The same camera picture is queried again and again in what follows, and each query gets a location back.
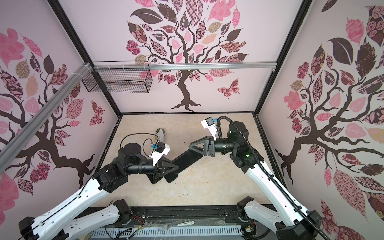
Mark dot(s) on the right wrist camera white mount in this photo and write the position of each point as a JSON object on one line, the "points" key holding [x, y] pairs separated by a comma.
{"points": [[211, 125]]}

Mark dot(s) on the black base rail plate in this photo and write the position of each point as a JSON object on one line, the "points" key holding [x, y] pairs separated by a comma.
{"points": [[185, 216]]}

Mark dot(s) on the crushed green drink can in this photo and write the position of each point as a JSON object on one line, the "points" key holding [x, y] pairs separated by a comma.
{"points": [[160, 133]]}

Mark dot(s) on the aluminium rail back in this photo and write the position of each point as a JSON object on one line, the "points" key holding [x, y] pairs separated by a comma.
{"points": [[198, 66]]}

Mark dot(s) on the aluminium rail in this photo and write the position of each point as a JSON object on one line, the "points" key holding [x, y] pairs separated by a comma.
{"points": [[11, 150], [198, 66]]}

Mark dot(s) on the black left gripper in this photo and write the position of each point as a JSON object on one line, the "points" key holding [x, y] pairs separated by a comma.
{"points": [[160, 167]]}

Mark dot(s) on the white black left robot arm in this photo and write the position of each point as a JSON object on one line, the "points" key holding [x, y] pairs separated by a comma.
{"points": [[63, 223]]}

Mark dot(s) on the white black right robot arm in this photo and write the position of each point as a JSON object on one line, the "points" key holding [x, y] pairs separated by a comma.
{"points": [[289, 220]]}

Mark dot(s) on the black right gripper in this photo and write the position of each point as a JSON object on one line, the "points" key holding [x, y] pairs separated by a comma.
{"points": [[209, 148]]}

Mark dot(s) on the black wire basket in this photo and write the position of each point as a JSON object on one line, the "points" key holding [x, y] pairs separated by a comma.
{"points": [[119, 77]]}

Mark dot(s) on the white slotted cable duct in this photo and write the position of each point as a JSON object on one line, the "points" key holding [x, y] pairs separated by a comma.
{"points": [[157, 233]]}

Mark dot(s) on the black smartphone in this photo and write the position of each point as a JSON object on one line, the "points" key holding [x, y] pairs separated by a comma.
{"points": [[183, 161]]}

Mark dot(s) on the aluminium rail left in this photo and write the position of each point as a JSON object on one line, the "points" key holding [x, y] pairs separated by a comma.
{"points": [[11, 150]]}

